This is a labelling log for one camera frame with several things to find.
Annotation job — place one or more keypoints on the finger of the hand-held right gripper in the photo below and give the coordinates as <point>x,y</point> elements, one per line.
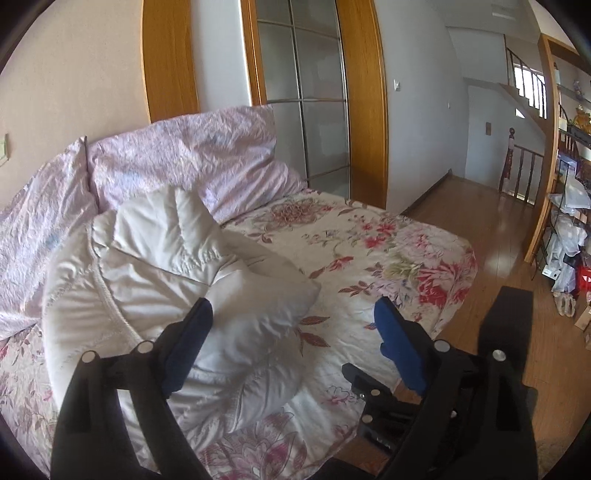
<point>388,392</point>
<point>383,431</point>

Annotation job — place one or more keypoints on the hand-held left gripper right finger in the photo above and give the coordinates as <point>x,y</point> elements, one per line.
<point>401,350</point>

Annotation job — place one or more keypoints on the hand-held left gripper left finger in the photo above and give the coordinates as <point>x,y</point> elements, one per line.
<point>184,350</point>

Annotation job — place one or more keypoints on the white puffer jacket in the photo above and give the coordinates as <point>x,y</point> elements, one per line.
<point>152,286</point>

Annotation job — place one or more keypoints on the beige house slipper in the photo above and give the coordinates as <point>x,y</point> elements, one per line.
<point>561,304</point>
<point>571,306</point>

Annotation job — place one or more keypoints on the cardboard box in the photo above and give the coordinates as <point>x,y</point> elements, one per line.
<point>583,318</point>

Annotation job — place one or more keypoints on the red bag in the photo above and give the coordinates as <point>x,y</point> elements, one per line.
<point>585,279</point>

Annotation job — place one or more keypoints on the white plastic bag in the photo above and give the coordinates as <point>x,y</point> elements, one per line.
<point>577,191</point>
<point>563,249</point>

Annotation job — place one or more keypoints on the bed with floral sheet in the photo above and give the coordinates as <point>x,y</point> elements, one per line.
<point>369,258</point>

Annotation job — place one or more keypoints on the wooden stair banister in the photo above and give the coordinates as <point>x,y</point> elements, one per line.
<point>510,161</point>

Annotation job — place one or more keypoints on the black metal shelf rack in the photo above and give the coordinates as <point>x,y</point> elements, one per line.
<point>570,147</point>

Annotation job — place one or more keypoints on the wooden shelf with items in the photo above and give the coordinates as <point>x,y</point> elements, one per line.
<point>547,138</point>

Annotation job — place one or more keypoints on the pink crinkled pillow, left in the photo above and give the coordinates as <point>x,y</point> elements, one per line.
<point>184,147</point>

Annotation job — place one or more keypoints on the wooden sliding glass door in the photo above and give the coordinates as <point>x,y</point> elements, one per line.
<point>364,115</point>

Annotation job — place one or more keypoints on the frosted glass sliding door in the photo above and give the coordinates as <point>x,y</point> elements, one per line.
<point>318,92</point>

